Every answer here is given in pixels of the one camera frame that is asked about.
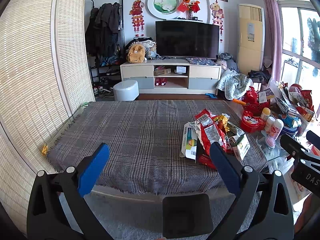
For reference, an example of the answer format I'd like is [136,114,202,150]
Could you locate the yellow paper bag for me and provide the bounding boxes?
[213,113,237,134]

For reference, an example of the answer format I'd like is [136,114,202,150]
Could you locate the red plastic basket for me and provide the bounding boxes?
[242,86,270,116]

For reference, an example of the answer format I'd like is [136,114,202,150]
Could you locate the floral blanket pile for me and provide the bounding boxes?
[216,69,253,100]

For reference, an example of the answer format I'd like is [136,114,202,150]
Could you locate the white pink lotion bottle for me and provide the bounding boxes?
[265,119,284,148]

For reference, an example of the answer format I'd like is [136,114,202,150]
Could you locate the grey shaggy carpet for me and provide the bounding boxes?
[60,192,261,240]

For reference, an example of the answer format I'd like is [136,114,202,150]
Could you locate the red hanging ornament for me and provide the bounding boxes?
[129,0,145,39]
[210,0,225,43]

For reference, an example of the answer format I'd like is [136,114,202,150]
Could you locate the red snack bag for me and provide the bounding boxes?
[195,109,233,170]

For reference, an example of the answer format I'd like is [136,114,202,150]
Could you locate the white TV cabinet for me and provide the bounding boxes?
[120,59,222,94]

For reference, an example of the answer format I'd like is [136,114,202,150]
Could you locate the beige standing air conditioner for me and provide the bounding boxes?
[237,4,265,74]

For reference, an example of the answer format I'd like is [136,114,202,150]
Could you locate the pile of snack bags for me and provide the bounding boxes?
[269,80,315,122]

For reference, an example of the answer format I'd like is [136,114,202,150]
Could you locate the white round stool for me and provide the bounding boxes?
[113,79,139,101]

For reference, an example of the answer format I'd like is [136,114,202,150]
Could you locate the black coat rack with clothes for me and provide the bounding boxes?
[85,0,125,98]

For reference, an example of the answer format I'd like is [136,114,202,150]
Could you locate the yellow plush backpack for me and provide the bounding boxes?
[127,44,145,63]

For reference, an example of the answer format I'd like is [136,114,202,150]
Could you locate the white medicine box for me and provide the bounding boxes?
[180,122,198,161]

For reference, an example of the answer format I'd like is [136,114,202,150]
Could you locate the black flat television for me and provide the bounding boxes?
[156,20,220,59]

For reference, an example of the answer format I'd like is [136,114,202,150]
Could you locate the pink curtain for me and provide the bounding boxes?
[264,0,283,81]

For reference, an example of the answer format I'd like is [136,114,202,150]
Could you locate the grey plaid tablecloth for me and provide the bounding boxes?
[47,100,267,196]

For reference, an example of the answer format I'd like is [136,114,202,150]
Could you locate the yellow cap cream bottle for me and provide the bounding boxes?
[260,107,271,121]

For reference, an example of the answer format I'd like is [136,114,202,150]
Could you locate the white green small carton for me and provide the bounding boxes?
[229,133,250,161]

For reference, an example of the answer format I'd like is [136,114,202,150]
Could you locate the right red hanging ornament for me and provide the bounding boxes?
[210,0,225,43]

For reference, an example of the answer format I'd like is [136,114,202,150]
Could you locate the bamboo folding screen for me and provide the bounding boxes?
[1,0,94,233]

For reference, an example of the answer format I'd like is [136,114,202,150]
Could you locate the left red hanging ornament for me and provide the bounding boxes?
[129,0,145,39]

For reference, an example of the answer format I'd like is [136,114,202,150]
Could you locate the round lotus wall plate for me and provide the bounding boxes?
[147,0,181,20]

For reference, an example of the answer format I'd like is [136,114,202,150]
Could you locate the dark square trash bin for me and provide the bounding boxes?
[162,193,214,239]

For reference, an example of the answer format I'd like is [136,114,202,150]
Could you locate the blue round cookie tin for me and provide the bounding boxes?
[278,114,302,137]

